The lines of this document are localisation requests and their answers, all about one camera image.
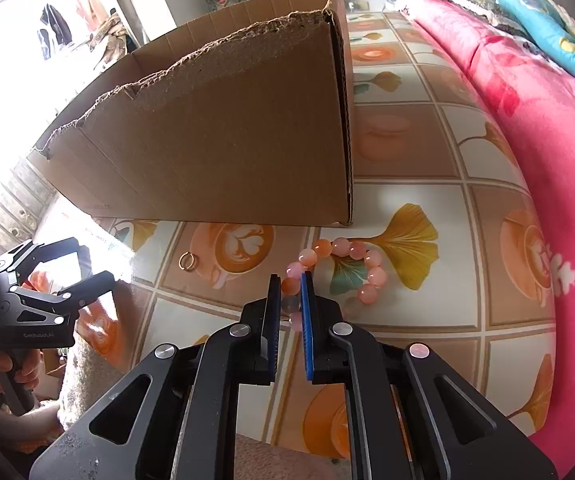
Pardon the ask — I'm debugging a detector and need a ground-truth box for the black and white hanging garment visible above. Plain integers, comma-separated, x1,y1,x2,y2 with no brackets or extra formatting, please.
36,3,73,49

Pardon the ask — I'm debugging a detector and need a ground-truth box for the pink hanging garment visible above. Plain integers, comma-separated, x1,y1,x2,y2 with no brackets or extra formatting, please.
74,0,104,22

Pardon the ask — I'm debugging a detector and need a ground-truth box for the blue patterned pillow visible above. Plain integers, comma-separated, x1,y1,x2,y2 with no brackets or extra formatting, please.
491,0,575,102

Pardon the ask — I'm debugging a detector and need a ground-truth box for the patterned tablecloth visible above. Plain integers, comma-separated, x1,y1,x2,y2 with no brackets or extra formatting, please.
27,10,559,461

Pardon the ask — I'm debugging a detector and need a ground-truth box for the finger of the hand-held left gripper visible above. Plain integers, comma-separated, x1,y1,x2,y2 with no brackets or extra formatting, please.
0,237,93,287
10,270,116,320

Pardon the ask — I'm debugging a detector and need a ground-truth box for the brown cardboard box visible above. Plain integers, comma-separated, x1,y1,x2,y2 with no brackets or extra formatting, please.
32,0,356,227

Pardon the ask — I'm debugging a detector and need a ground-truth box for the pink bead bracelet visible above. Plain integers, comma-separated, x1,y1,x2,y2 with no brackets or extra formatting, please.
280,238,389,334

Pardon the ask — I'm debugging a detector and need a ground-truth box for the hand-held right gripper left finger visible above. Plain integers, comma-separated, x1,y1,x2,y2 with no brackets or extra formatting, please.
30,274,283,480

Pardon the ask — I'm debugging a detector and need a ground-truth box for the metal window railing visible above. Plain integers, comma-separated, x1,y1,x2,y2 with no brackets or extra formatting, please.
0,154,59,257

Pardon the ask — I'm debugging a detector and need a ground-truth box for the person's left forearm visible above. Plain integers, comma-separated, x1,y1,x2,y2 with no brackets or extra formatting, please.
0,392,64,456

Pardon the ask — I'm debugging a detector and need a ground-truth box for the pink fleece blanket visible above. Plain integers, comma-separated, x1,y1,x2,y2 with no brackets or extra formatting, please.
396,0,575,480

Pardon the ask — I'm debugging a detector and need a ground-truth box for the brown patterned hanging garment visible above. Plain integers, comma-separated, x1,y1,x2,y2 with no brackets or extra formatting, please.
89,9,131,69

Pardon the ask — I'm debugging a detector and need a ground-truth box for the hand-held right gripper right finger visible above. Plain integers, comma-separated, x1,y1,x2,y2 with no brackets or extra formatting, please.
300,271,559,480

